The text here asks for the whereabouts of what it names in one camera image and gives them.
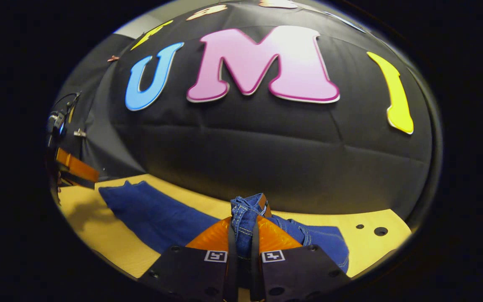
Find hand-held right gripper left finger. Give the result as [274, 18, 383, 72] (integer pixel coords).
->
[138, 216, 239, 302]

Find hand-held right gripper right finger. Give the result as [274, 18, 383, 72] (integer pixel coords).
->
[249, 215, 352, 302]

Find blue jeans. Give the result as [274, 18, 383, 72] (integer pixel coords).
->
[99, 180, 350, 290]

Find black backdrop cloth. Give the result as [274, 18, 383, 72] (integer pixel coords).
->
[53, 0, 434, 221]

